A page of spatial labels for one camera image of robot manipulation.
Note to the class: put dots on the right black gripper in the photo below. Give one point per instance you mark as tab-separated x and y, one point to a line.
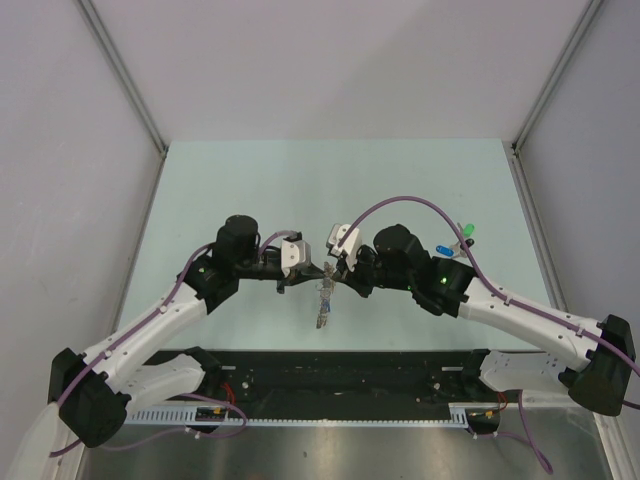
343	274

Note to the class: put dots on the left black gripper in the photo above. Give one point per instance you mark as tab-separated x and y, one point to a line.
298	276

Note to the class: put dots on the metal key organizer ring disc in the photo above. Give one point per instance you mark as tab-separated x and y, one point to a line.
325	289

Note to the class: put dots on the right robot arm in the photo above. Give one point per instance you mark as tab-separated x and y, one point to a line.
589	360

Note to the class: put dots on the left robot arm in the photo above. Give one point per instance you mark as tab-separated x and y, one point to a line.
88	387

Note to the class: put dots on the green key tag key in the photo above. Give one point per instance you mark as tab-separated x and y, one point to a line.
466	230

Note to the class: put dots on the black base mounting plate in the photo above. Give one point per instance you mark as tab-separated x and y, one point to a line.
300	386

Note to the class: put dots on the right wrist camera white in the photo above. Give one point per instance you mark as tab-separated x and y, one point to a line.
344	243

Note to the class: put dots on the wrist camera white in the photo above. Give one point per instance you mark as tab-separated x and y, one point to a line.
344	243
295	252

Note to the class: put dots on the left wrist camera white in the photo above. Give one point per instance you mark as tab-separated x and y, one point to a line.
295	252

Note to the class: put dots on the right aluminium frame post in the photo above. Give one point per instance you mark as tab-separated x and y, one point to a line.
570	49

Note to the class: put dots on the aluminium frame post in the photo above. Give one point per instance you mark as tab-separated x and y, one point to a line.
106	44
570	49

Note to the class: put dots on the left aluminium frame post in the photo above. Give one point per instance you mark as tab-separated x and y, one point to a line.
106	44

